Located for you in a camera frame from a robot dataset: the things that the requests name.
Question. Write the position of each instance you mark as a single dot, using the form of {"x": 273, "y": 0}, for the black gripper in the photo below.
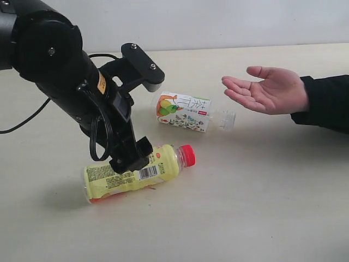
{"x": 98, "y": 99}

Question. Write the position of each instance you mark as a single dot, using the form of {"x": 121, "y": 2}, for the black sleeved forearm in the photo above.
{"x": 327, "y": 103}

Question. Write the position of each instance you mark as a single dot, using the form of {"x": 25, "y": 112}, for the clear tea bottle white label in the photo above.
{"x": 192, "y": 113}

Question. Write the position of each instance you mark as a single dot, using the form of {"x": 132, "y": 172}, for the yellow label bottle red cap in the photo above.
{"x": 165, "y": 163}

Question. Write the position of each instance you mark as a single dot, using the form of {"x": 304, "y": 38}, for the open receiving human hand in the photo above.
{"x": 280, "y": 91}

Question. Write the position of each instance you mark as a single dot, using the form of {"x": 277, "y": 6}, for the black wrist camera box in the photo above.
{"x": 135, "y": 68}

